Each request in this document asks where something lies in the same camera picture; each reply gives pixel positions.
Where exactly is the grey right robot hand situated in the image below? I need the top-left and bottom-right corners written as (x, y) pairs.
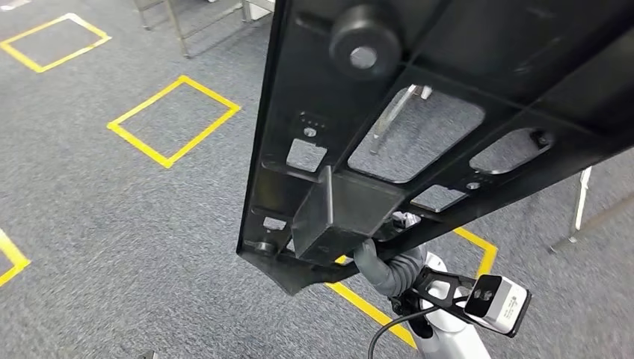
top-left (352, 212), bottom-right (422, 294)

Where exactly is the black plastic plate bracket part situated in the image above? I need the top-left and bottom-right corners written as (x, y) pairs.
top-left (236, 0), bottom-right (634, 297)

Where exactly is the steel table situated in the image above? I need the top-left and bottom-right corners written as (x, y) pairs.
top-left (132, 0), bottom-right (277, 59)
top-left (548, 165), bottom-right (634, 254)

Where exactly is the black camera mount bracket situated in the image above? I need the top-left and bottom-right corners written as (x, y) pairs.
top-left (388, 266), bottom-right (479, 341)

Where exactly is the black camera cable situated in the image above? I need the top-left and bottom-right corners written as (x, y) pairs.
top-left (367, 298), bottom-right (469, 359)

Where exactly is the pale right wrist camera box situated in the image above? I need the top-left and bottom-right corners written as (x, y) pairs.
top-left (464, 274), bottom-right (533, 339)

